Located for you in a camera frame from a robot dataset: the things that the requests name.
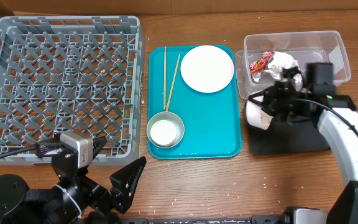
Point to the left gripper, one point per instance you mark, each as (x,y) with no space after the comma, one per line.
(121,198)

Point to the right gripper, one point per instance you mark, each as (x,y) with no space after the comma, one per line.
(278,99)

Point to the small white bowl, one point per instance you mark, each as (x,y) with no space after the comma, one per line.
(256,117)

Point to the red snack wrapper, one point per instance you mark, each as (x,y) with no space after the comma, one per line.
(257,68)

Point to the white tissue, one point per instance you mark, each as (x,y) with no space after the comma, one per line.
(278,62)

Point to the large white plate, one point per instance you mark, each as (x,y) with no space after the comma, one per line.
(207,69)

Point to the grey metal bowl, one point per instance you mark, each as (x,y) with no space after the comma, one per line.
(175,119)

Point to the wooden chopstick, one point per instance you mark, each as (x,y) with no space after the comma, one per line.
(173,83)
(164,77)

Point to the small white cup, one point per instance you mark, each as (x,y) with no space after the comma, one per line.
(163,132)

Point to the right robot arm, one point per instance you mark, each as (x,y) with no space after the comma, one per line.
(335,117)

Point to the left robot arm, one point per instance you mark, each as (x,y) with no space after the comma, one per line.
(20,204)

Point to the black plastic tray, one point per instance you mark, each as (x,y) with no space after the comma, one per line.
(285,138)

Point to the clear plastic bin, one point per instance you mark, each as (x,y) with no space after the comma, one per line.
(305,47)

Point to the grey plastic dish rack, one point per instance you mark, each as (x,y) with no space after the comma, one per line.
(72,73)

